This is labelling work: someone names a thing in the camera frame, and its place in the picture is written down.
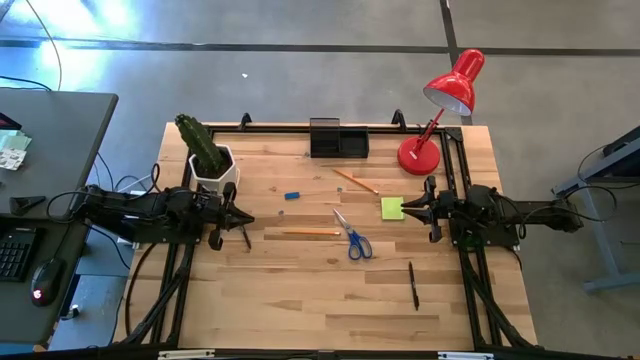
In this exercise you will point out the blue eraser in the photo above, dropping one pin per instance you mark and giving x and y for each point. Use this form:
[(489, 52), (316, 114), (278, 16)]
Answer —
[(292, 195)]

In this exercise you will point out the white hexagonal plant pot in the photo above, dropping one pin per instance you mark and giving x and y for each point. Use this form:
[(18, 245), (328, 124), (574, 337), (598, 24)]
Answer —
[(220, 180)]

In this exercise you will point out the grey metal side table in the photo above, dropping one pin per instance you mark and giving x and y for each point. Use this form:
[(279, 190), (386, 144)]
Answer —
[(597, 230)]

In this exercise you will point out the black computer mouse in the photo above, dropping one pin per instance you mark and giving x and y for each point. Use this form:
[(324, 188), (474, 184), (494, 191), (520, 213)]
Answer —
[(46, 282)]

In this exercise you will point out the pale green paper cards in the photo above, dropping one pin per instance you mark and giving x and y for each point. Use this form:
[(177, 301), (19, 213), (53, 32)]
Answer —
[(12, 150)]

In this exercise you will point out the green cactus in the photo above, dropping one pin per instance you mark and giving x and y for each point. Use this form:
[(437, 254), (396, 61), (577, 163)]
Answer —
[(200, 142)]

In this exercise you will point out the black mesh desk organizer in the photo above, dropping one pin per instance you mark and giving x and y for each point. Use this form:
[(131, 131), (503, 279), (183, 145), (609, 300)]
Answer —
[(340, 142)]

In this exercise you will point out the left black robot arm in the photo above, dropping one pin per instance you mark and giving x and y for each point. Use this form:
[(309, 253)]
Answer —
[(130, 210)]

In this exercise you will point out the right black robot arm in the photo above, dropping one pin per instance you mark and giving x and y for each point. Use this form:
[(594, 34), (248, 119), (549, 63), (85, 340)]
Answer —
[(530, 212)]

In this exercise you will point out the black plastic clip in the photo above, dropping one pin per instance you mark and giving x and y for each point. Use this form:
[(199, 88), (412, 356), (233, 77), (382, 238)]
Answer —
[(25, 204)]

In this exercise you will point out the yellow wooden pencil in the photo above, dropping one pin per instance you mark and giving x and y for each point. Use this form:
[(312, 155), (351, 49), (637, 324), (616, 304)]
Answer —
[(356, 181), (312, 232)]

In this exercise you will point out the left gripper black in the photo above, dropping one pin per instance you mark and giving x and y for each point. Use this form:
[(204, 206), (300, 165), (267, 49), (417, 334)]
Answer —
[(218, 215)]

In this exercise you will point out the black pen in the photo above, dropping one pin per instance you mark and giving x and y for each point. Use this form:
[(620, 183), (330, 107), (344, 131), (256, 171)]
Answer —
[(413, 285), (246, 239)]

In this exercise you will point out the red desk lamp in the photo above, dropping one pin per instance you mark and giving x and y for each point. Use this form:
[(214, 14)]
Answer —
[(419, 156)]

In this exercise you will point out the dark tablet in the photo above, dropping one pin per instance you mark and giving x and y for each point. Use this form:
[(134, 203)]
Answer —
[(7, 121)]

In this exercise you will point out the green sticky note pad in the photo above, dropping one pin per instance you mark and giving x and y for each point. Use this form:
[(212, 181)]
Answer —
[(390, 207)]

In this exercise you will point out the dark grey keyboard desk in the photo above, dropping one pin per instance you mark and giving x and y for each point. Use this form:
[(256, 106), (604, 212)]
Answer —
[(15, 320)]

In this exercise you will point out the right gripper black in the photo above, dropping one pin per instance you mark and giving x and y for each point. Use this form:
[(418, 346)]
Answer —
[(434, 210)]

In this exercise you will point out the black triangular frame clamp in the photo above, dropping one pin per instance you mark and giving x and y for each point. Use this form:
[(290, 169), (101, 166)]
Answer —
[(398, 121), (245, 122)]

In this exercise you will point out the silver metal bracket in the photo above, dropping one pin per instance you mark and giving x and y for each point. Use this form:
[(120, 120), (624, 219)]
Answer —
[(186, 354), (465, 355)]

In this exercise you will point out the black keyboard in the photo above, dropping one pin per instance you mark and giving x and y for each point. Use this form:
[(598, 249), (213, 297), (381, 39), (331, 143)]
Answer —
[(15, 255)]

